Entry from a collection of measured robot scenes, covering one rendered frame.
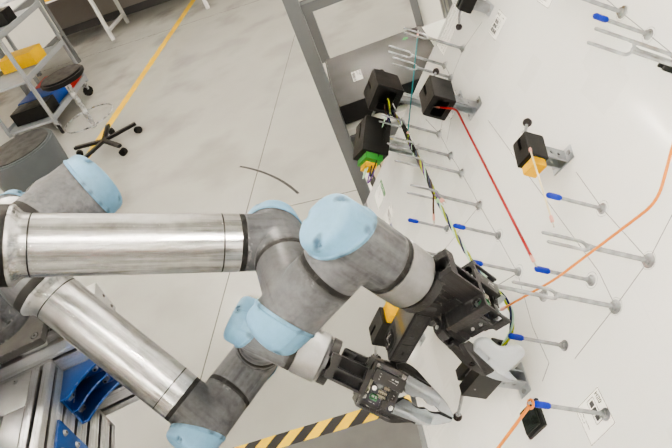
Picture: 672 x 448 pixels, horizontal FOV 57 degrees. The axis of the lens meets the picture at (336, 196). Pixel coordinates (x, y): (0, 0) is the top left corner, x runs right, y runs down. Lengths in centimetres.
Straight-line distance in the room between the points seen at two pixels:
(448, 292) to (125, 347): 49
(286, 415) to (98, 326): 159
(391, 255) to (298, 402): 187
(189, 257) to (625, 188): 55
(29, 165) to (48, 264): 334
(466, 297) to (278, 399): 186
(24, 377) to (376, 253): 103
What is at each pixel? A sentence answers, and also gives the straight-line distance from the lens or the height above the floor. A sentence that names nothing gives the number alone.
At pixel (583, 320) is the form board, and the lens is 87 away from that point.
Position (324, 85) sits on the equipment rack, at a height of 123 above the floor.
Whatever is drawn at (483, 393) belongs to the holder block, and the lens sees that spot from 93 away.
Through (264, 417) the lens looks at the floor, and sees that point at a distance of 253.
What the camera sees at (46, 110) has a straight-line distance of 598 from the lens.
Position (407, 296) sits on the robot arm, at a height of 139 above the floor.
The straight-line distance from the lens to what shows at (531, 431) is 93.
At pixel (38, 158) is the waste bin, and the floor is 57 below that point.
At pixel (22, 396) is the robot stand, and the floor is 107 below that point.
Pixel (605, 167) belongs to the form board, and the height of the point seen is 135.
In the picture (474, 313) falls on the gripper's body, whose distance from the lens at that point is 75.
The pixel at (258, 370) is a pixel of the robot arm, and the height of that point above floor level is 119.
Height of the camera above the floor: 189
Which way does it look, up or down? 34 degrees down
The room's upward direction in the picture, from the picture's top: 23 degrees counter-clockwise
